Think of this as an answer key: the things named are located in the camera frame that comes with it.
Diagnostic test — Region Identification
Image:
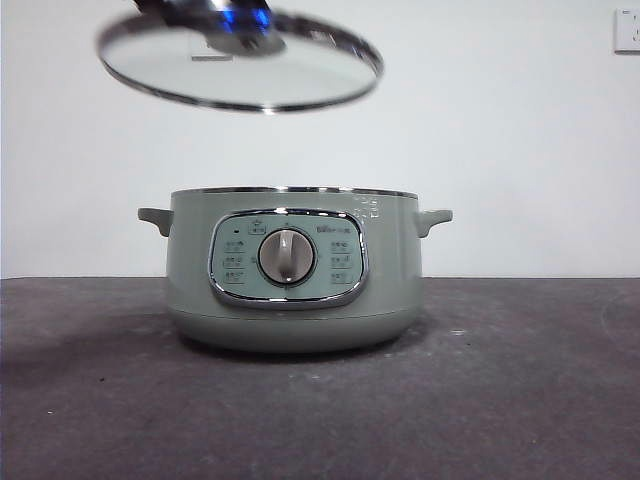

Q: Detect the glass lid with green knob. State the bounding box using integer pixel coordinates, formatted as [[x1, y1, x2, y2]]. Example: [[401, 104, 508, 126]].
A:
[[95, 0, 385, 114]]

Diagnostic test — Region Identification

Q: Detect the pale green electric cooking pot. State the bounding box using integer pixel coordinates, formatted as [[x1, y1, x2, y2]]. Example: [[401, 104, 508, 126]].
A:
[[137, 185, 455, 355]]

